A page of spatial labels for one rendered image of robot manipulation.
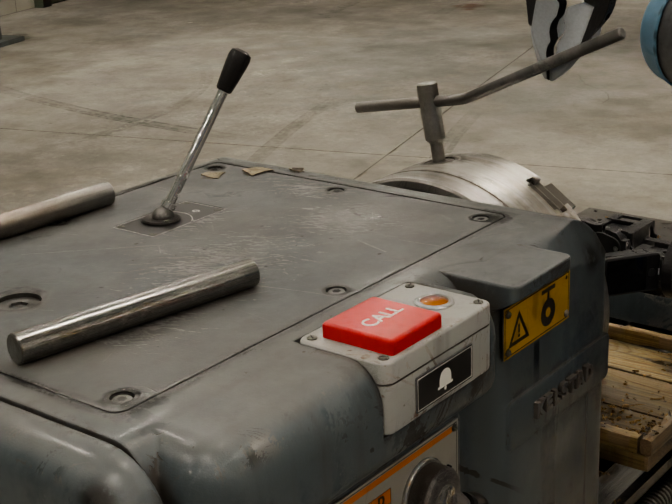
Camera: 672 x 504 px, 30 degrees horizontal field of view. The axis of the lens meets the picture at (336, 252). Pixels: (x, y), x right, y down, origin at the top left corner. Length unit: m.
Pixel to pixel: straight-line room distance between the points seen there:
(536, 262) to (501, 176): 0.34
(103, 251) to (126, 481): 0.37
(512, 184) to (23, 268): 0.53
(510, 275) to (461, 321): 0.10
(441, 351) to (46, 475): 0.28
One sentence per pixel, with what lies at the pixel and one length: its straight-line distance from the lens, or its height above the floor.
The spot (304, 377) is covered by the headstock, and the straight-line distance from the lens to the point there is 0.80.
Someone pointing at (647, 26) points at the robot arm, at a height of 1.37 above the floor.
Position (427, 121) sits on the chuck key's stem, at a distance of 1.34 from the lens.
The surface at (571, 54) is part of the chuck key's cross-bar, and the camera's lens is 1.24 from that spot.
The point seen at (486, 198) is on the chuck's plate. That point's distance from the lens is 1.27.
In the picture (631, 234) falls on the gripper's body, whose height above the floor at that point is 1.12.
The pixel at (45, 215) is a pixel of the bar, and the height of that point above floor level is 1.27.
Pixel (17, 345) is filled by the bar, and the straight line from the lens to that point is 0.85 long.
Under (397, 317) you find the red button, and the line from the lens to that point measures 0.86.
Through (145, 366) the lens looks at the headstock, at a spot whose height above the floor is 1.25.
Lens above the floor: 1.59
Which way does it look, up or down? 19 degrees down
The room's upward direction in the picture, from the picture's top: 2 degrees counter-clockwise
